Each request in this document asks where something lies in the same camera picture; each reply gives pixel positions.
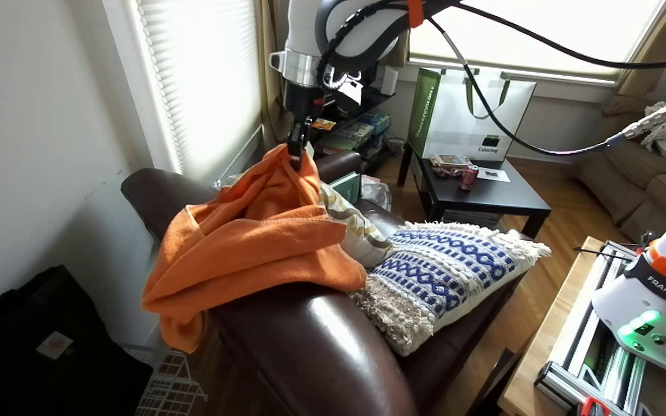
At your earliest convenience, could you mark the white paper card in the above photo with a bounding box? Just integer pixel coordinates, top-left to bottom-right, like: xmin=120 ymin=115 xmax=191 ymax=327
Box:
xmin=475 ymin=167 xmax=512 ymax=185

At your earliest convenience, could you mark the stack of books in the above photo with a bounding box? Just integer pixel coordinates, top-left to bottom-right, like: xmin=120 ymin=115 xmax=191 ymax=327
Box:
xmin=324 ymin=112 xmax=393 ymax=154

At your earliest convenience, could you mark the red soda can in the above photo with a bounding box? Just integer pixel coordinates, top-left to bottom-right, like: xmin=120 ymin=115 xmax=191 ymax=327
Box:
xmin=458 ymin=164 xmax=480 ymax=193

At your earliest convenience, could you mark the blue white fringed pillow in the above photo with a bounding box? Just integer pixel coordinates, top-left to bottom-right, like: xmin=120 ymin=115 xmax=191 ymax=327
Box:
xmin=351 ymin=219 xmax=553 ymax=357

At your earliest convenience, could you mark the brown leather sofa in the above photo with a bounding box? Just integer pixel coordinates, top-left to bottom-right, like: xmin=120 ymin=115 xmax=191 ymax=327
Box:
xmin=120 ymin=148 xmax=536 ymax=416

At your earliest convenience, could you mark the black TV stand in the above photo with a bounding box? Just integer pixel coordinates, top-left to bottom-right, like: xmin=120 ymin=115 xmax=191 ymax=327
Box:
xmin=304 ymin=83 xmax=397 ymax=171

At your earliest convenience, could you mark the black tote bag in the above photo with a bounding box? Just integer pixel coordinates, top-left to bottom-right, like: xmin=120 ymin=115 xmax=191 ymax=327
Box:
xmin=0 ymin=264 xmax=155 ymax=416

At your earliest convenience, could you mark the light wooden table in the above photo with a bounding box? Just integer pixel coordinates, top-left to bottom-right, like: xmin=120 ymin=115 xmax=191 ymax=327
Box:
xmin=497 ymin=232 xmax=666 ymax=416

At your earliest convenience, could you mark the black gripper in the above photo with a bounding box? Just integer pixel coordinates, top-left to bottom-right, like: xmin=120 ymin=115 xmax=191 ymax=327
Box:
xmin=282 ymin=81 xmax=329 ymax=174

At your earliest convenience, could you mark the wide bright window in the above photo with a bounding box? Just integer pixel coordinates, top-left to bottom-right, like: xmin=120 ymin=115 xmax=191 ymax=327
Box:
xmin=407 ymin=0 xmax=666 ymax=81

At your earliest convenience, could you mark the beige fabric couch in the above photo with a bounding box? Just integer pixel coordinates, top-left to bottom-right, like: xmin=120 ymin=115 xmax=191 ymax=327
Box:
xmin=576 ymin=112 xmax=666 ymax=243

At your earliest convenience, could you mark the large white paper bag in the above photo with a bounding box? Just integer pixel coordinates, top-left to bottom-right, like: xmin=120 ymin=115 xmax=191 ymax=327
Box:
xmin=407 ymin=65 xmax=539 ymax=167

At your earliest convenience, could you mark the black coffee table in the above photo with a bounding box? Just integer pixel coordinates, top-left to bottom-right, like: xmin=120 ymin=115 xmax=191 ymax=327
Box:
xmin=394 ymin=148 xmax=553 ymax=241

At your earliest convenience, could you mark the beige curtain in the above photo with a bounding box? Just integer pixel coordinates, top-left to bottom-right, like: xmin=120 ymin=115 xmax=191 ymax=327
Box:
xmin=252 ymin=0 xmax=290 ymax=145

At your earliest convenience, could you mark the tan curtain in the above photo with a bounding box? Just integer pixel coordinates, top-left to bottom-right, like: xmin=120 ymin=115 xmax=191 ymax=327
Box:
xmin=614 ymin=0 xmax=666 ymax=98

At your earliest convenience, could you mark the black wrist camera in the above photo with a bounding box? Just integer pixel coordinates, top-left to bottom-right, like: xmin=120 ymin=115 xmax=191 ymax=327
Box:
xmin=320 ymin=61 xmax=403 ymax=109

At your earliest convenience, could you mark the yellow grey wave pattern pillow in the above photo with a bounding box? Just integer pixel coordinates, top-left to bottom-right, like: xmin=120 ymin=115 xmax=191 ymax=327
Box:
xmin=316 ymin=182 xmax=397 ymax=273

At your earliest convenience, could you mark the thin dark cable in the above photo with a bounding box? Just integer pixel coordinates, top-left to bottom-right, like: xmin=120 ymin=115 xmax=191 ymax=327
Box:
xmin=423 ymin=14 xmax=666 ymax=162

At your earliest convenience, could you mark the white wire rack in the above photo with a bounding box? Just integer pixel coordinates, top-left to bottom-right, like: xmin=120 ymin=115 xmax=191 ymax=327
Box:
xmin=131 ymin=350 xmax=211 ymax=416

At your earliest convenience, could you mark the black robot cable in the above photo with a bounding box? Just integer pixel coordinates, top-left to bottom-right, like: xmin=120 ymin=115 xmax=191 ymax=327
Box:
xmin=423 ymin=0 xmax=666 ymax=72

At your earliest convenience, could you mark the grey aluminium frame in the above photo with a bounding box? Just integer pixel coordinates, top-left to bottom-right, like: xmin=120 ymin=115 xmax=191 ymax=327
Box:
xmin=534 ymin=241 xmax=652 ymax=416

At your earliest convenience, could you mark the orange towel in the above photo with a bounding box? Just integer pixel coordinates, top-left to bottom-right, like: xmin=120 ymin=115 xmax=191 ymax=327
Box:
xmin=140 ymin=140 xmax=369 ymax=356

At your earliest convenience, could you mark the green book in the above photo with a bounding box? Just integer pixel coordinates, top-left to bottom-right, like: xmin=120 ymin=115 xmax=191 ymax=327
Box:
xmin=330 ymin=168 xmax=364 ymax=208

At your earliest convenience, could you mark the white window blind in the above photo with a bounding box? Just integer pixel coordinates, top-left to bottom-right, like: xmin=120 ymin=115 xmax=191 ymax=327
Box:
xmin=127 ymin=0 xmax=265 ymax=185

